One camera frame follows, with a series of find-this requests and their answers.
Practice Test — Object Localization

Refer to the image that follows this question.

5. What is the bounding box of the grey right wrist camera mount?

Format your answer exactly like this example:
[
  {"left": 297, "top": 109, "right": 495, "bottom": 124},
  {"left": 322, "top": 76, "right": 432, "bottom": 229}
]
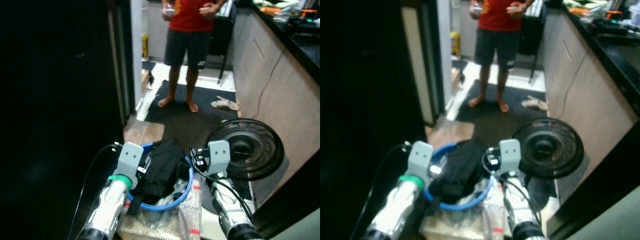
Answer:
[
  {"left": 206, "top": 140, "right": 232, "bottom": 176},
  {"left": 498, "top": 138, "right": 524, "bottom": 174}
]

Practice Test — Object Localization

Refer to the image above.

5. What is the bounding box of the black round fan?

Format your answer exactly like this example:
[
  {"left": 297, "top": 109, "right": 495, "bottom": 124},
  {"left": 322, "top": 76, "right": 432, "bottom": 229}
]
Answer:
[
  {"left": 512, "top": 118, "right": 585, "bottom": 180},
  {"left": 206, "top": 118, "right": 285, "bottom": 181}
]

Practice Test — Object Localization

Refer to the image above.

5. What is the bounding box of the black garment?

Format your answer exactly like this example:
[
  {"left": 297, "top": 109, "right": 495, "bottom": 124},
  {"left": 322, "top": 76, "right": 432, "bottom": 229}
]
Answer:
[
  {"left": 429, "top": 138, "right": 489, "bottom": 199},
  {"left": 131, "top": 138, "right": 189, "bottom": 200}
]

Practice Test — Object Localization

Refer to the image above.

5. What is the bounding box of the dark tall door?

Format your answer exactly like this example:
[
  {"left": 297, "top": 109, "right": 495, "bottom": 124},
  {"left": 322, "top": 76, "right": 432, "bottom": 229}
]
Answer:
[
  {"left": 0, "top": 0, "right": 137, "bottom": 240},
  {"left": 320, "top": 0, "right": 446, "bottom": 240}
]

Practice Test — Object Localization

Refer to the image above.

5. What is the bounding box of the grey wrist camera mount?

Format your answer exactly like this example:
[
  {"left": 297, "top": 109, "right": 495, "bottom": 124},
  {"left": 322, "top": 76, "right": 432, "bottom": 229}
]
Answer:
[
  {"left": 407, "top": 140, "right": 435, "bottom": 179},
  {"left": 117, "top": 142, "right": 145, "bottom": 177},
  {"left": 498, "top": 138, "right": 524, "bottom": 174},
  {"left": 206, "top": 140, "right": 232, "bottom": 176}
]

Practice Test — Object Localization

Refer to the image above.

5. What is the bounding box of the clear plastic wrapped box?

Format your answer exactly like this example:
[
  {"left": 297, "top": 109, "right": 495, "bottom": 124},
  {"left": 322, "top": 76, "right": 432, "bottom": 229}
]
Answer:
[
  {"left": 420, "top": 187, "right": 507, "bottom": 240},
  {"left": 119, "top": 181, "right": 205, "bottom": 240}
]

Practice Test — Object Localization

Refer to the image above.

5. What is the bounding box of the blue rimmed laundry basket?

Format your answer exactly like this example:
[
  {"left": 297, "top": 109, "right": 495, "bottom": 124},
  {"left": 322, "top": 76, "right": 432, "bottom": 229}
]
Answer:
[
  {"left": 125, "top": 142, "right": 196, "bottom": 212},
  {"left": 423, "top": 142, "right": 497, "bottom": 211}
]

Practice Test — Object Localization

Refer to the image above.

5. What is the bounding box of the black chair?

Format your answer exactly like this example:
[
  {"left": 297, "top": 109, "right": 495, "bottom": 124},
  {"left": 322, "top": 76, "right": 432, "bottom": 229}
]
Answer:
[
  {"left": 208, "top": 0, "right": 240, "bottom": 85},
  {"left": 518, "top": 0, "right": 549, "bottom": 85}
]

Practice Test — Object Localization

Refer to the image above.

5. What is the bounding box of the black floor mat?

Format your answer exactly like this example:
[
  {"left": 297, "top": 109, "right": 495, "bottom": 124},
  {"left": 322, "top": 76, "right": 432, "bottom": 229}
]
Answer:
[
  {"left": 454, "top": 80, "right": 551, "bottom": 151},
  {"left": 144, "top": 80, "right": 242, "bottom": 153}
]

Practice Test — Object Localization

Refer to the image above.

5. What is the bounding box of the person in red shirt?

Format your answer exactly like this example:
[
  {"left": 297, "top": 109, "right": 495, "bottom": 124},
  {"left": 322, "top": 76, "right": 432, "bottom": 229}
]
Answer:
[
  {"left": 157, "top": 0, "right": 229, "bottom": 114},
  {"left": 468, "top": 0, "right": 536, "bottom": 114}
]

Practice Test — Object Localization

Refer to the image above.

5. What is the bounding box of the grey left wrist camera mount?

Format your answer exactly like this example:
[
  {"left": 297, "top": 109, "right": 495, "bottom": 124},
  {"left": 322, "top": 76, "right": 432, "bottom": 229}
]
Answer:
[
  {"left": 407, "top": 140, "right": 435, "bottom": 179},
  {"left": 117, "top": 142, "right": 145, "bottom": 177}
]

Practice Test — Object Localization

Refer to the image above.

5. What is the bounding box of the beige cabinet with black counter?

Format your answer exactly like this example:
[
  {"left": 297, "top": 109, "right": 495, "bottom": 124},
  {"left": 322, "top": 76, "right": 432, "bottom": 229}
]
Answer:
[
  {"left": 231, "top": 0, "right": 321, "bottom": 206},
  {"left": 542, "top": 0, "right": 640, "bottom": 203}
]

